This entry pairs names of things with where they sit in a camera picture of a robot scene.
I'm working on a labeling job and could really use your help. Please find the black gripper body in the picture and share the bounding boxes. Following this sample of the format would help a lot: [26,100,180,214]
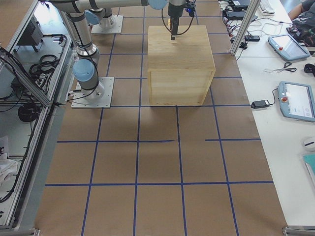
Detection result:
[168,0,185,18]

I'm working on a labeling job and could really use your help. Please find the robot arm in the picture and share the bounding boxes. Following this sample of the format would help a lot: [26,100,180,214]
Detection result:
[85,8,116,30]
[50,0,189,58]

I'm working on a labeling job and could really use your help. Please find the wooden drawer cabinet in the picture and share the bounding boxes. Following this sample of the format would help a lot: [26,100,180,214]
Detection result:
[148,25,216,106]

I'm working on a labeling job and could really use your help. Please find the teach pendant far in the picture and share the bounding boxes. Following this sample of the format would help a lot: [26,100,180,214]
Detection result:
[268,34,311,61]

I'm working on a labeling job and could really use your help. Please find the teach pendant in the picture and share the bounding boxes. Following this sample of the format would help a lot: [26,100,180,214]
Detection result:
[268,34,311,61]
[278,81,315,122]

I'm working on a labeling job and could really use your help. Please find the black power adapter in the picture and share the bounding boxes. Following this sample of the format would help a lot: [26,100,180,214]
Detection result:
[251,100,271,109]

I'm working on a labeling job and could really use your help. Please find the teach pendant near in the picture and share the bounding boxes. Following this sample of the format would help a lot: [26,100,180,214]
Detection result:
[278,81,315,122]

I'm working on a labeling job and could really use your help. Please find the white computer mouse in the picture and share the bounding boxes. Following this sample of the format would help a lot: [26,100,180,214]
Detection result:
[302,136,315,152]

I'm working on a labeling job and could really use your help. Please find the teal notebook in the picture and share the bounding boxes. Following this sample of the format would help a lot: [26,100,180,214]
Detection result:
[303,153,315,183]

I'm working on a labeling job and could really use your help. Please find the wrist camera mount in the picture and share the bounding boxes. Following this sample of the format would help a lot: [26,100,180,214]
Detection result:
[184,0,196,17]

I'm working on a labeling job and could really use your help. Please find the aluminium frame post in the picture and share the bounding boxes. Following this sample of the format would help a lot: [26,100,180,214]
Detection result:
[229,0,261,56]

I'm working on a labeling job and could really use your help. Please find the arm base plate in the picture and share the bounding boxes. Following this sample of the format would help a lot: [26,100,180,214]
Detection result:
[71,77,114,109]
[92,15,124,34]

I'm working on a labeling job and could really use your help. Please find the black handled scissors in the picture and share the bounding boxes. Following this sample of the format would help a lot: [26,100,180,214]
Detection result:
[274,62,297,73]

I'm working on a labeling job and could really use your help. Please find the black cable coil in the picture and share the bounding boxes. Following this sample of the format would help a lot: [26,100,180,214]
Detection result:
[17,102,41,123]

